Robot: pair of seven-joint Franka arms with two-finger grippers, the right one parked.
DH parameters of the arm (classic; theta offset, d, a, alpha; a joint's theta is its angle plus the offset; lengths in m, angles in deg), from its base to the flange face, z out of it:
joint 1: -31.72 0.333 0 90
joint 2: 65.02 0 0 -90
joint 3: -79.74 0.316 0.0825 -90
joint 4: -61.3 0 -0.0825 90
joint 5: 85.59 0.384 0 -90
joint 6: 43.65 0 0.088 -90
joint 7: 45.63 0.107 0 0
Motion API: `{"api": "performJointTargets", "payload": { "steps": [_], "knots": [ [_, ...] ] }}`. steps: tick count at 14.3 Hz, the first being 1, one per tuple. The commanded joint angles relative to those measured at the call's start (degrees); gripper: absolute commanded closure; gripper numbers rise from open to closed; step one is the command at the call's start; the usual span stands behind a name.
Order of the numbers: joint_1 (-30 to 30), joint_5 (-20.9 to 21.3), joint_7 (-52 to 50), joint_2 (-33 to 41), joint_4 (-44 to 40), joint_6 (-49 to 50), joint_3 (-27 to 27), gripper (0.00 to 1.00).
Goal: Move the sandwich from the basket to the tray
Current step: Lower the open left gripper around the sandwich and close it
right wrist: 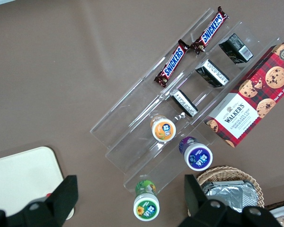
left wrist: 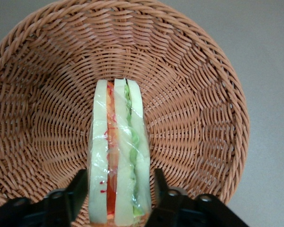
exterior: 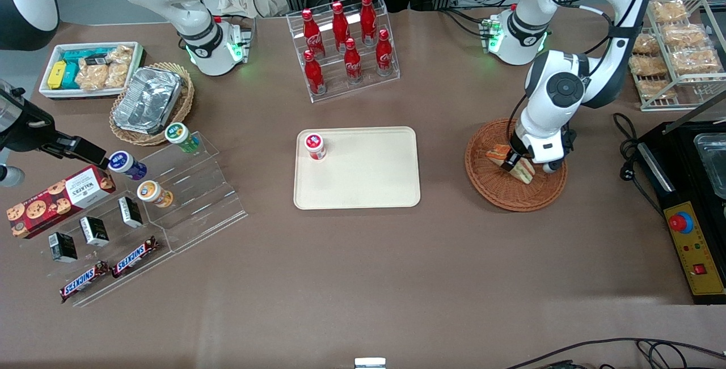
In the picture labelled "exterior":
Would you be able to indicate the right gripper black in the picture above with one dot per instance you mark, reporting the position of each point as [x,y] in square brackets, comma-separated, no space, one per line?
[28,130]

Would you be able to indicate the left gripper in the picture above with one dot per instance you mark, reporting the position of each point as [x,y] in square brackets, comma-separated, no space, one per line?
[512,159]

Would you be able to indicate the triangle sandwich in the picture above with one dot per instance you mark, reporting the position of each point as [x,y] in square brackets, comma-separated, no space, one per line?
[524,173]

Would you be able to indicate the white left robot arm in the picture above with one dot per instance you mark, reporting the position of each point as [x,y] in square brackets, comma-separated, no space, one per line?
[567,88]

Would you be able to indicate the round brown wicker basket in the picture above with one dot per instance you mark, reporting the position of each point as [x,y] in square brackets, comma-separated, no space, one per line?
[510,196]

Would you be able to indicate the light oval wicker basket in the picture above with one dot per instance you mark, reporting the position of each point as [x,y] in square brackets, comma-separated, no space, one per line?
[184,102]

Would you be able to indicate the light rectangular plastic tray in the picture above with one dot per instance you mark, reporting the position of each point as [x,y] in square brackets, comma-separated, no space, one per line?
[363,176]

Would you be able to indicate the jar with blue lid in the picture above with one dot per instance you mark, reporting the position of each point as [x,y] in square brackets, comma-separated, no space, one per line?
[127,165]

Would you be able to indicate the red Walkers cookie box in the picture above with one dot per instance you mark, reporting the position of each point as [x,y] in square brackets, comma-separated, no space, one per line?
[57,202]

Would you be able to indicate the white rectangular snack bin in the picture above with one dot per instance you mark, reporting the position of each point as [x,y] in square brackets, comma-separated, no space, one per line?
[48,94]

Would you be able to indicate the clear bag of crackers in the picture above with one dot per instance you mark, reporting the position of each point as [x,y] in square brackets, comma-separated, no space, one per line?
[92,77]
[122,54]
[117,74]

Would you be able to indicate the teal snack box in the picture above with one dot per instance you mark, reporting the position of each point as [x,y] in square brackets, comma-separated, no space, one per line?
[79,54]
[71,77]

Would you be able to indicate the small black carton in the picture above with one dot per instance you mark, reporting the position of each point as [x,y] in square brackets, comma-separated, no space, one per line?
[62,247]
[94,231]
[130,212]

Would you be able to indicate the yellow snack box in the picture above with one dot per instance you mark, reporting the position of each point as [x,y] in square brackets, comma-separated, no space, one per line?
[57,74]

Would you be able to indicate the aluminium foil container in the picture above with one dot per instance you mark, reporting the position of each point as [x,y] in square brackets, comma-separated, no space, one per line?
[147,100]

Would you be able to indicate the jar with orange lid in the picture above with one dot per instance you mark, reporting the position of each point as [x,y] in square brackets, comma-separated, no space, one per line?
[154,193]

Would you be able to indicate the jar with green lid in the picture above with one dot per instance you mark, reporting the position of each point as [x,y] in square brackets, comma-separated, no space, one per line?
[181,136]

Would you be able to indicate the Snickers bar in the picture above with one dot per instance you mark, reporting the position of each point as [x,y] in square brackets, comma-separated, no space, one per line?
[84,281]
[135,257]

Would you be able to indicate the clear acrylic stepped stand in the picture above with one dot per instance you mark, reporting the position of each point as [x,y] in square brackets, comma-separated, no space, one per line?
[198,199]
[147,261]

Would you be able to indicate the bagged pastry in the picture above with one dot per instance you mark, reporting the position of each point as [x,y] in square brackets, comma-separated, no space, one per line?
[646,44]
[658,89]
[649,66]
[668,11]
[695,61]
[683,35]

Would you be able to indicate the red cola bottle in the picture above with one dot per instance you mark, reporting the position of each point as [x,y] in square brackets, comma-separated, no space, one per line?
[313,77]
[341,28]
[384,57]
[353,63]
[368,17]
[312,37]

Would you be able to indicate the clear acrylic bottle rack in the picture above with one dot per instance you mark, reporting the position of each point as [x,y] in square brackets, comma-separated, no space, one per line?
[363,83]

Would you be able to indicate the white jar red lid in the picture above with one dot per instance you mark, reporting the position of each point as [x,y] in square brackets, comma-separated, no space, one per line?
[315,147]

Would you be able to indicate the black sealing machine yellow panel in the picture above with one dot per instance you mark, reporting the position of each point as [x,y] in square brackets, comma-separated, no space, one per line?
[695,244]

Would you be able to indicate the small white block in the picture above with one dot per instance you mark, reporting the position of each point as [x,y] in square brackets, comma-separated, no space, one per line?
[370,363]

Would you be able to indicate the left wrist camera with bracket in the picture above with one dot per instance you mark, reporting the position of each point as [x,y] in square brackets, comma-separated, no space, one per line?
[550,167]

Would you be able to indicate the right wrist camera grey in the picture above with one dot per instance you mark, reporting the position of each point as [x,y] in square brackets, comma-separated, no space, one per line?
[11,176]

